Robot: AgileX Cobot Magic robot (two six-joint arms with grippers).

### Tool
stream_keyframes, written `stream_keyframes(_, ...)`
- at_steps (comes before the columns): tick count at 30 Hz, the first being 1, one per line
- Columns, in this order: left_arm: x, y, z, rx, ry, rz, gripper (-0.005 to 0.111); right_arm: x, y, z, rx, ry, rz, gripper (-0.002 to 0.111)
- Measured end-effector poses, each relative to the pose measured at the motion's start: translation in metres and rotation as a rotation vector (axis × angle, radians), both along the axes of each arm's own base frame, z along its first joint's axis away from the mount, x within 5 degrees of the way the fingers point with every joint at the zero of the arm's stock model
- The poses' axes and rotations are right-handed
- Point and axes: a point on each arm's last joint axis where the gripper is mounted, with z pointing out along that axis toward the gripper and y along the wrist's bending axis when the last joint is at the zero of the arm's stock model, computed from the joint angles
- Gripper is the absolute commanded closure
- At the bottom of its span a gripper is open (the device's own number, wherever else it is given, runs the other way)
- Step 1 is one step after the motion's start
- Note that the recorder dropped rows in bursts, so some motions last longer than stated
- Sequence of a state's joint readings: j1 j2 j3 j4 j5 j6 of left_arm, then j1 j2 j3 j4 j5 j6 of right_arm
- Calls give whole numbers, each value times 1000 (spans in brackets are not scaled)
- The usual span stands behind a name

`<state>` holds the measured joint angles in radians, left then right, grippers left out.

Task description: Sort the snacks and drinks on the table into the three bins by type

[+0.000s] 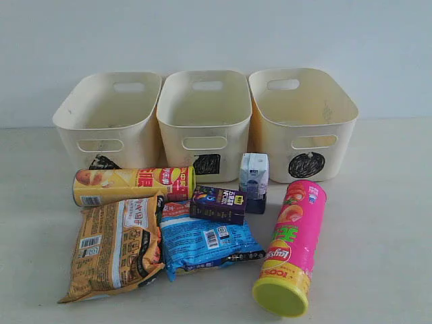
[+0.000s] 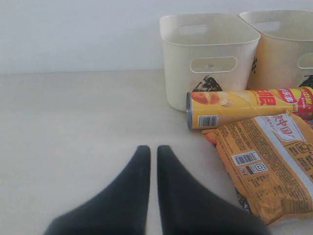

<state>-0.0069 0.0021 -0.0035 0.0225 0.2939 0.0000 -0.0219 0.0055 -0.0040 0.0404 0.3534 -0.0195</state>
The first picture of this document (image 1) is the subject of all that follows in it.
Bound right cream plastic bin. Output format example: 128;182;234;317
248;68;358;183

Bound middle cream plastic bin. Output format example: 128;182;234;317
157;70;252;183

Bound left cream plastic bin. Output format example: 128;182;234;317
53;72;163;169

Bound pink Lays chips can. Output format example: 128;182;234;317
252;180;327;317

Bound purple drink carton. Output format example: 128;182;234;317
189;186;246;225

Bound white blue milk carton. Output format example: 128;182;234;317
239;153;269;214

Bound cream plastic bin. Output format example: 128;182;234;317
157;70;252;183
53;72;163;169
248;68;358;183

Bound yellow chips can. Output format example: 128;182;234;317
72;166;196;207

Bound blue noodle packet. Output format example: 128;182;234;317
160;201;265;281

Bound orange noodle packet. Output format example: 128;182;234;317
59;192;165;304

